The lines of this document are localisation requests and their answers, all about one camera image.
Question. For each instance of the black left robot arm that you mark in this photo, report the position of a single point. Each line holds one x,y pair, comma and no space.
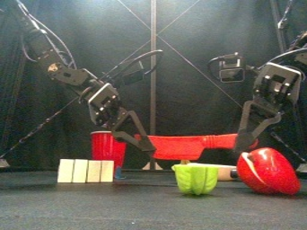
44,49

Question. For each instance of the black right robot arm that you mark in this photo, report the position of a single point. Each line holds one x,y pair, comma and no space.
298,51

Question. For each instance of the red and white toy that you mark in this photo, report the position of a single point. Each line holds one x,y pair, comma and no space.
104,148

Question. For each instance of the small blue toy piece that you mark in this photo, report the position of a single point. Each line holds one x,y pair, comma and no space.
119,174

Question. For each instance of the white sliced block toy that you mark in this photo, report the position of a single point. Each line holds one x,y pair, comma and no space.
86,170

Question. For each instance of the red toy bell pepper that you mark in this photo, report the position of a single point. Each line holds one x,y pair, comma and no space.
271,172

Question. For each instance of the green toy bell pepper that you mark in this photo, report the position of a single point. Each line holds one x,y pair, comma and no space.
195,179

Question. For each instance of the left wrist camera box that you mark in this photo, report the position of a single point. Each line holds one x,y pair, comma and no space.
132,73

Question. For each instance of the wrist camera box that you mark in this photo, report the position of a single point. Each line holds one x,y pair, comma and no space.
231,69
132,73

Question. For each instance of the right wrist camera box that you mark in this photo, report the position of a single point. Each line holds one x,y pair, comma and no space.
231,69

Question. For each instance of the grey vertical frame post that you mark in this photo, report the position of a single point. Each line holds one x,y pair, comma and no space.
153,90

